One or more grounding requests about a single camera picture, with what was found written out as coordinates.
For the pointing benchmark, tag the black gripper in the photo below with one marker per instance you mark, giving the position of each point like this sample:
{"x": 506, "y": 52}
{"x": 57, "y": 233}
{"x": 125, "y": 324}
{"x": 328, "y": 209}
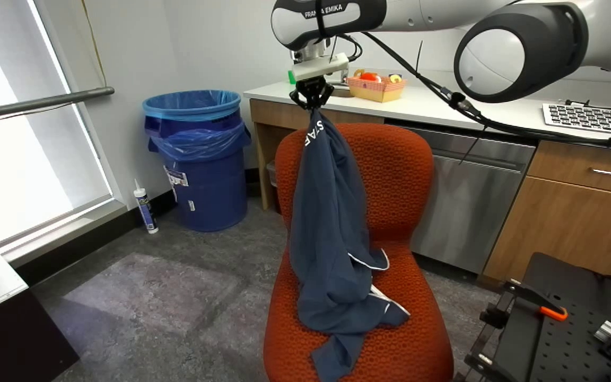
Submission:
{"x": 312, "y": 83}

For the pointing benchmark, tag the navy blue staff shirt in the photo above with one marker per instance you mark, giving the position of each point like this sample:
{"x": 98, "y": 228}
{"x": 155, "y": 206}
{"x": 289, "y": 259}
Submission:
{"x": 327, "y": 233}

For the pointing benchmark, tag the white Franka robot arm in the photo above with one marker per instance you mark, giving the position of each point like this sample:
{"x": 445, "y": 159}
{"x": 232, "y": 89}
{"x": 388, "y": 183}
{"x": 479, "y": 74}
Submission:
{"x": 518, "y": 53}

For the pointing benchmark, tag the orange mesh office chair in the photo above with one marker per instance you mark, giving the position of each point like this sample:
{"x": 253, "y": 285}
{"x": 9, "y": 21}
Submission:
{"x": 391, "y": 170}

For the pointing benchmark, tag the green plastic cup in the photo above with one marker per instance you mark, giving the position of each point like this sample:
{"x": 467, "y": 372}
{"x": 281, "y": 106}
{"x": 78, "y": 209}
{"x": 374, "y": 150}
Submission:
{"x": 290, "y": 76}

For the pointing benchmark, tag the wooden sink cabinet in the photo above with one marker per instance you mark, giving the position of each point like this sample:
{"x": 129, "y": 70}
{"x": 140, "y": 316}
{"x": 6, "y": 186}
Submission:
{"x": 266, "y": 117}

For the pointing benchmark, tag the orange fruit basket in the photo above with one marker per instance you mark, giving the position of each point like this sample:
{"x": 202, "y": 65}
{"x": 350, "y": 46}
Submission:
{"x": 379, "y": 89}

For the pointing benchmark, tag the white kitchen countertop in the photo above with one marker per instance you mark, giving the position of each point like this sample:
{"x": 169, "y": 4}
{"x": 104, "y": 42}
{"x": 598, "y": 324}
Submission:
{"x": 432, "y": 106}

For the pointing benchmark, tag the blue plastic bin liner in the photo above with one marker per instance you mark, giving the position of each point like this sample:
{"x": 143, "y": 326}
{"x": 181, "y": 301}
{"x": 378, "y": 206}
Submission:
{"x": 192, "y": 106}

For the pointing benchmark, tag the blue plastic trash bin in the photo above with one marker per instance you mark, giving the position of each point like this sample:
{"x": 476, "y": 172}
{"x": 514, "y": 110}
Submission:
{"x": 210, "y": 191}

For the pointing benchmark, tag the stainless steel dishwasher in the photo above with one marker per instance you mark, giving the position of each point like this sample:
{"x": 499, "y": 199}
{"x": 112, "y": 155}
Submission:
{"x": 476, "y": 205}

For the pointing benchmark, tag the white tube bottle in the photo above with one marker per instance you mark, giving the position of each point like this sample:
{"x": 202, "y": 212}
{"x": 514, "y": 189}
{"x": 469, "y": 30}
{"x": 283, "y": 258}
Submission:
{"x": 146, "y": 215}

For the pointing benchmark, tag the white computer keyboard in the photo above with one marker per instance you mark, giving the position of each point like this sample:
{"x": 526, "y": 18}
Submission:
{"x": 588, "y": 120}

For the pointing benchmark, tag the wooden drawer cabinet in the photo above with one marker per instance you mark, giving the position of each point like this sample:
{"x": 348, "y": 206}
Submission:
{"x": 567, "y": 241}

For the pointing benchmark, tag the black perforated mounting table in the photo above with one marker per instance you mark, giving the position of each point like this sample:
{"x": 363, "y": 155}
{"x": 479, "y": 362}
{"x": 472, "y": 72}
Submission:
{"x": 567, "y": 353}

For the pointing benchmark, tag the white-topped black desk cabinet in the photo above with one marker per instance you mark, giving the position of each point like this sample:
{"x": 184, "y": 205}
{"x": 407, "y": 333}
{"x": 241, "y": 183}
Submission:
{"x": 9, "y": 341}

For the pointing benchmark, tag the grey horizontal metal rail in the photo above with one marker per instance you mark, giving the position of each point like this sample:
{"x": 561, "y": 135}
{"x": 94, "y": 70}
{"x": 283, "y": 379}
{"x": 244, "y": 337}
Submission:
{"x": 37, "y": 105}

